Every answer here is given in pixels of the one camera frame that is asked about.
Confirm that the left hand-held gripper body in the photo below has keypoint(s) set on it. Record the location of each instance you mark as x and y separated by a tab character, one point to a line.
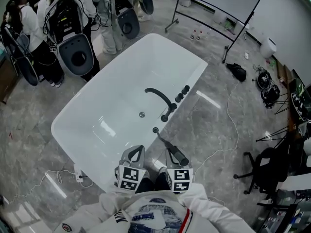
130	177

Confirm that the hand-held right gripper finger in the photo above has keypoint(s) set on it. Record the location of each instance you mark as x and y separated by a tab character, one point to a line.
169	165

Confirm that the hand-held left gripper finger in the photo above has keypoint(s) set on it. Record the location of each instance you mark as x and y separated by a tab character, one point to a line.
126	158
142	158

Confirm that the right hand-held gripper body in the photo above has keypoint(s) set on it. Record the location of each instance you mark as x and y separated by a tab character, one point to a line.
179	178

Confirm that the black handheld shower head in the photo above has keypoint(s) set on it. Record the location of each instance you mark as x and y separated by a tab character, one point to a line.
178	155

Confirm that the white bathtub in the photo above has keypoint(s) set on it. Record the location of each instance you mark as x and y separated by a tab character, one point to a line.
116	93

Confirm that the person's right forearm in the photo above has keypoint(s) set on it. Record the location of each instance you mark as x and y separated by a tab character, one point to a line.
201	198

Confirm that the person's left forearm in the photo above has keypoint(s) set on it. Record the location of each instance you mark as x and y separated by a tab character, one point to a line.
114	200

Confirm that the person's right white shoe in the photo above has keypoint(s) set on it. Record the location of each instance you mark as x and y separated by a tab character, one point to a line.
162	171

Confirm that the person's white shoe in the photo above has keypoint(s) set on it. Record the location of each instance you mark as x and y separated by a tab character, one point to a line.
146	176
162	171

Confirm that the person's left white shoe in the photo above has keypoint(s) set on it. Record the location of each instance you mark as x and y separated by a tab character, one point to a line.
146	176

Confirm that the person's left leg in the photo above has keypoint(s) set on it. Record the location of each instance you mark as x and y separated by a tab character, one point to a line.
144	186

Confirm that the person's leg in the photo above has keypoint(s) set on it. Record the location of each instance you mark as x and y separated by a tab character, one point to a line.
161	182
144	186

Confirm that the person's right leg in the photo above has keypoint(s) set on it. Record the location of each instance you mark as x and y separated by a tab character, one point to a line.
161	182

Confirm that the person's white printed sweatshirt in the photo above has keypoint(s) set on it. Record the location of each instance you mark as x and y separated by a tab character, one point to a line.
155	215

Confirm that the white power strip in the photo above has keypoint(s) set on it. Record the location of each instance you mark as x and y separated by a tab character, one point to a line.
78	173

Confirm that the black faucet knob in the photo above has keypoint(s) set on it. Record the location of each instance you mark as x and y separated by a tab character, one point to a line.
186	88
179	97
174	106

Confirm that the black curved faucet spout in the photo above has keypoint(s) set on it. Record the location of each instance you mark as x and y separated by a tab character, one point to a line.
158	93

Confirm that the black office chair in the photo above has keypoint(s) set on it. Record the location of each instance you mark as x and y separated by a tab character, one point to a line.
267	169

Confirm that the black tripod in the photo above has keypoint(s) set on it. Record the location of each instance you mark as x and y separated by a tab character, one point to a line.
272	135
283	105

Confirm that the grey backpack rig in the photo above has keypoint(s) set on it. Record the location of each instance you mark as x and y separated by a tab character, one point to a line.
127	25
147	1
24	64
75	54

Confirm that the black bag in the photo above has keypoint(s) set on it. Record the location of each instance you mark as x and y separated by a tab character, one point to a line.
236	71

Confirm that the white box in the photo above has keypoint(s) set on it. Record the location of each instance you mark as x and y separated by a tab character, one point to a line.
298	182

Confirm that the black equipment bundle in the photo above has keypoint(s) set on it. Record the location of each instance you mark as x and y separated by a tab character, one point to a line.
270	96
264	79

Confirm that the small white adapter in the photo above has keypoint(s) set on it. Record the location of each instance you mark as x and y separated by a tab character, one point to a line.
247	55

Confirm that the wooden cabinet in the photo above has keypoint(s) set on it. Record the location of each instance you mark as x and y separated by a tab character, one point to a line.
7	79

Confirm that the white air purifier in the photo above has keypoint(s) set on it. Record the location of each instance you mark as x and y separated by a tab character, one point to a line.
268	48

